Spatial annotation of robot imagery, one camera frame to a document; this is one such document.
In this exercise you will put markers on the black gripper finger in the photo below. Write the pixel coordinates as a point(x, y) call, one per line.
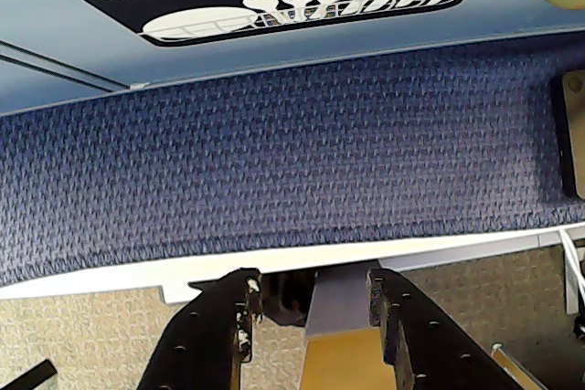
point(434, 353)
point(201, 344)

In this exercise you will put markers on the dishwasher door with dish print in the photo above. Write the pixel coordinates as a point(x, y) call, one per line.
point(68, 29)

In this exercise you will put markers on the blue toy kitchen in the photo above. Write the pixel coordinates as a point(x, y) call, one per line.
point(18, 88)

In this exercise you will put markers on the blue woven floor mat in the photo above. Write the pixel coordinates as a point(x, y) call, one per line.
point(274, 157)

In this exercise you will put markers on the black bar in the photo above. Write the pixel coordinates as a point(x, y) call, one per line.
point(27, 376)

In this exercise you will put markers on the tan board with black edge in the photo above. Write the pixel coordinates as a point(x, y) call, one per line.
point(575, 134)

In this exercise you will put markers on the gray and tan block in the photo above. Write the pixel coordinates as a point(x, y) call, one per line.
point(340, 308)

